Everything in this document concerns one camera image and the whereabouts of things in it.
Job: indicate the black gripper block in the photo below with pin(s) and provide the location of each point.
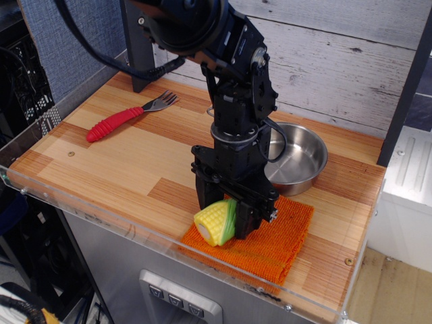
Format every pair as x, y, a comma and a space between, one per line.
240, 175

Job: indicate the yellow green toy corn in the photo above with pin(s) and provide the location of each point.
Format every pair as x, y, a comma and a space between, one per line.
217, 222

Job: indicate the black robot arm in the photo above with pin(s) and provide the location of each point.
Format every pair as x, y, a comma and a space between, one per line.
234, 60

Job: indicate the stainless steel pot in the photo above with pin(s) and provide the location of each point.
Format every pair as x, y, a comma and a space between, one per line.
294, 154

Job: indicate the orange knitted cloth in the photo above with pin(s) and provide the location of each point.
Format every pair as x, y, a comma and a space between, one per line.
267, 252

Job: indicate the silver dispenser button panel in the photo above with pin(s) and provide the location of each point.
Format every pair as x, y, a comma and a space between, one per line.
169, 302

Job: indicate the stainless steel cabinet front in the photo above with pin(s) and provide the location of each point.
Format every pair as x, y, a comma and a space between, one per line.
115, 259

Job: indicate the white metal side unit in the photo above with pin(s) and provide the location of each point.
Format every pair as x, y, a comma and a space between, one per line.
401, 225

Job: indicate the black equipment rack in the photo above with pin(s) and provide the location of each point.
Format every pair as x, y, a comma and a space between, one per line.
25, 91

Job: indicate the clear acrylic guard rail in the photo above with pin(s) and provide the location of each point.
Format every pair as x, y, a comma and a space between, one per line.
118, 168

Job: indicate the red handled fork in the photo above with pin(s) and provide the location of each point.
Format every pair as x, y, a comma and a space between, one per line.
108, 125

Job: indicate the dark grey left post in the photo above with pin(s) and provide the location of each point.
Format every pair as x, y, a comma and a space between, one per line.
139, 47

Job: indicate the dark grey post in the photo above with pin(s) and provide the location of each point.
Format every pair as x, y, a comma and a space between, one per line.
412, 81
139, 47

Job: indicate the dark grey right post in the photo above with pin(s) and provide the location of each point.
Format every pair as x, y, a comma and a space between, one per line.
412, 81

